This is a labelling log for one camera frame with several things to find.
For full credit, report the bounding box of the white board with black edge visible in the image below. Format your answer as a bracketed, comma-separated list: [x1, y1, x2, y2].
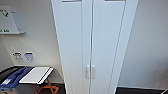
[18, 66, 54, 85]

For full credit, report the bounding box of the white wardrobe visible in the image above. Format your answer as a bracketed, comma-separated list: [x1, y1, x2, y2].
[50, 0, 139, 94]

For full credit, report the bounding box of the white wall switch plate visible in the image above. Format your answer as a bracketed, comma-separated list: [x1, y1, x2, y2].
[8, 45, 16, 52]

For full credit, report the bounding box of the white wall sign dark print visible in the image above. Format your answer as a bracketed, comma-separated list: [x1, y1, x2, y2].
[12, 51, 25, 63]

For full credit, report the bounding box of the orange folding stand frame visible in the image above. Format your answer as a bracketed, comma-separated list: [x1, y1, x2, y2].
[33, 78, 60, 94]

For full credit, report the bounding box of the white wardrobe door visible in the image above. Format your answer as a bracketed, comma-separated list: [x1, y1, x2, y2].
[90, 0, 128, 94]
[51, 0, 93, 94]

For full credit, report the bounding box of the blue and white wall sign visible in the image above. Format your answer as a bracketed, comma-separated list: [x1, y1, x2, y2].
[24, 51, 36, 64]

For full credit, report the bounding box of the blue plastic case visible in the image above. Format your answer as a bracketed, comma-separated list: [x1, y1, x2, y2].
[0, 66, 34, 92]

